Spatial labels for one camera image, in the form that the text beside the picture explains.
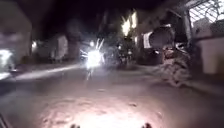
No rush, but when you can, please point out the motorcycle with bright headlight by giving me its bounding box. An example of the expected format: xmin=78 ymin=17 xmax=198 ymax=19
xmin=79 ymin=38 xmax=106 ymax=81

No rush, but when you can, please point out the grey asphalt road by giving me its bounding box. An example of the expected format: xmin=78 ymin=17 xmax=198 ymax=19
xmin=0 ymin=63 xmax=224 ymax=128

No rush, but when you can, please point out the building with lit signs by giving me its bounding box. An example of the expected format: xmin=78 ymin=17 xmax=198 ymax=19
xmin=99 ymin=0 xmax=224 ymax=84

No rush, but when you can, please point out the pale building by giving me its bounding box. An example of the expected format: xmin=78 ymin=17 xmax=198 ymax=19
xmin=0 ymin=2 xmax=34 ymax=73

